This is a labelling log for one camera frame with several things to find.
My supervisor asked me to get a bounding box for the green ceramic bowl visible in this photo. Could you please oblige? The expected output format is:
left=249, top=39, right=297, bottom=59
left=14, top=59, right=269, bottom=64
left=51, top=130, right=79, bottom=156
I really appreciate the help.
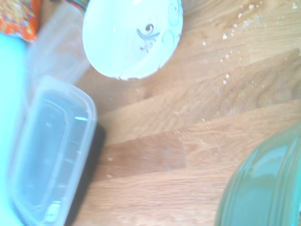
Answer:
left=213, top=123, right=301, bottom=226

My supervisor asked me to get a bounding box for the white bowl swirl pattern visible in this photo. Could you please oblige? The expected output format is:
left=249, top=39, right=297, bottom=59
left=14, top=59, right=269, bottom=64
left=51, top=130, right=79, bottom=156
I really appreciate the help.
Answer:
left=82, top=0, right=184, bottom=81

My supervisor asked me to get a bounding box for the black container clear lid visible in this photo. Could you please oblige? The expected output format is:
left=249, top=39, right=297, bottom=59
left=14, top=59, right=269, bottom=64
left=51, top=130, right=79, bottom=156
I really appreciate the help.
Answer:
left=8, top=75, right=106, bottom=226

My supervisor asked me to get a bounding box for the loose clear plastic lid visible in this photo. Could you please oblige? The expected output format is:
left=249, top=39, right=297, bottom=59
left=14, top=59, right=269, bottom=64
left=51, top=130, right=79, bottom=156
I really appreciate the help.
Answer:
left=24, top=2, right=91, bottom=84

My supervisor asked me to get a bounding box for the orange snack bag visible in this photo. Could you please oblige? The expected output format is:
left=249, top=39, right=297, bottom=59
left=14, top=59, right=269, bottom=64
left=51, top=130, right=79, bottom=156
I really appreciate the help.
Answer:
left=0, top=0, right=42, bottom=42

